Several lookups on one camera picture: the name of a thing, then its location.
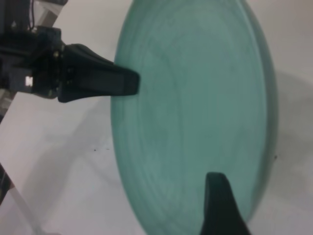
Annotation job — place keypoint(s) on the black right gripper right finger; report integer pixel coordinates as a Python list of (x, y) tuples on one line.
[(220, 213)]

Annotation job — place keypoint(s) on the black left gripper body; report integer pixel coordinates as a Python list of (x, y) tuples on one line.
[(46, 63)]

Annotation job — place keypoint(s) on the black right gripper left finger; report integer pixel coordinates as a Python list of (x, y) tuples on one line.
[(97, 78)]

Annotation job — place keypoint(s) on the green plate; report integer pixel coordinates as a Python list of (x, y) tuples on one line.
[(195, 98)]

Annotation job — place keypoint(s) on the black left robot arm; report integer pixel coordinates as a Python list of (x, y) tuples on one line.
[(14, 54)]

